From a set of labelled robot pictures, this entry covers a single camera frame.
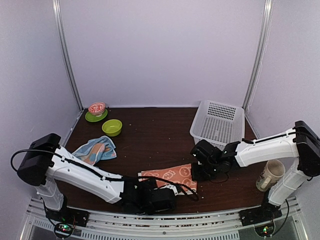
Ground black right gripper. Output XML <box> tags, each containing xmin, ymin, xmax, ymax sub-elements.
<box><xmin>191</xmin><ymin>161</ymin><xmax>220</xmax><ymax>181</ymax></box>

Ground orange bunny pattern towel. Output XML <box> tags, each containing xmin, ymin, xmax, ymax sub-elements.
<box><xmin>138</xmin><ymin>163</ymin><xmax>198</xmax><ymax>192</ymax></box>

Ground white plastic basket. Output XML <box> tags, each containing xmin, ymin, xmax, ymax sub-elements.
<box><xmin>189</xmin><ymin>100</ymin><xmax>245</xmax><ymax>150</ymax></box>

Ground blue patchwork towel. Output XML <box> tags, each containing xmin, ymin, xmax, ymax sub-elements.
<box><xmin>72</xmin><ymin>135</ymin><xmax>117</xmax><ymax>166</ymax></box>

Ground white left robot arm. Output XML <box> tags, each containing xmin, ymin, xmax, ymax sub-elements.
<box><xmin>13</xmin><ymin>133</ymin><xmax>177</xmax><ymax>222</ymax></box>

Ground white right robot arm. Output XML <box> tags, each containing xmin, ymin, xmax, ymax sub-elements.
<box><xmin>190</xmin><ymin>120</ymin><xmax>320</xmax><ymax>221</ymax></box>

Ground beige ceramic mug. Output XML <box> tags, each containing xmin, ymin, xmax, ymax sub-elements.
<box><xmin>255</xmin><ymin>159</ymin><xmax>286</xmax><ymax>192</ymax></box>

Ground lime green bowl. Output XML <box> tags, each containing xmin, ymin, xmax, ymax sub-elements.
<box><xmin>101</xmin><ymin>119</ymin><xmax>123</xmax><ymax>137</ymax></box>

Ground lime green plate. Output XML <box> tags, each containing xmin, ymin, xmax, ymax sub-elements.
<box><xmin>85</xmin><ymin>109</ymin><xmax>108</xmax><ymax>123</ymax></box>

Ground red patterned small bowl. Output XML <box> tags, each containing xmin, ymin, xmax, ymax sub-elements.
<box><xmin>88</xmin><ymin>102</ymin><xmax>106</xmax><ymax>117</ymax></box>

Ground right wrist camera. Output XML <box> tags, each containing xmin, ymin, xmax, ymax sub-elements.
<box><xmin>190</xmin><ymin>139</ymin><xmax>222</xmax><ymax>165</ymax></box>

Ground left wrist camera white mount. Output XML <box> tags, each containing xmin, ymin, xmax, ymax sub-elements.
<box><xmin>173</xmin><ymin>186</ymin><xmax>184</xmax><ymax>196</ymax></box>

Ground aluminium front rail base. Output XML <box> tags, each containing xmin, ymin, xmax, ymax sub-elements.
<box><xmin>19</xmin><ymin>196</ymin><xmax>308</xmax><ymax>240</ymax></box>

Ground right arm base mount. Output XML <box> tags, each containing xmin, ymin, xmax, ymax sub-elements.
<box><xmin>239</xmin><ymin>198</ymin><xmax>282</xmax><ymax>238</ymax></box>

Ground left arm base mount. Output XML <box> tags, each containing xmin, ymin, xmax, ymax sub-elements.
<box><xmin>43</xmin><ymin>195</ymin><xmax>90</xmax><ymax>240</ymax></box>

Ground right aluminium frame post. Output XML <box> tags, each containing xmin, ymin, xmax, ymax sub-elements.
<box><xmin>242</xmin><ymin>0</ymin><xmax>274</xmax><ymax>113</ymax></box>

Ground aluminium frame post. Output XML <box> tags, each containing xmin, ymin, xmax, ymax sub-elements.
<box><xmin>242</xmin><ymin>0</ymin><xmax>274</xmax><ymax>113</ymax></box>
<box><xmin>52</xmin><ymin>0</ymin><xmax>84</xmax><ymax>112</ymax></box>

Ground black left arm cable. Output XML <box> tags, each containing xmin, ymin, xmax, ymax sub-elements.
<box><xmin>10</xmin><ymin>148</ymin><xmax>200</xmax><ymax>202</ymax></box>

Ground left aluminium frame post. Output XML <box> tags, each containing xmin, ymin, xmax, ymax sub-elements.
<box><xmin>52</xmin><ymin>0</ymin><xmax>84</xmax><ymax>112</ymax></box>

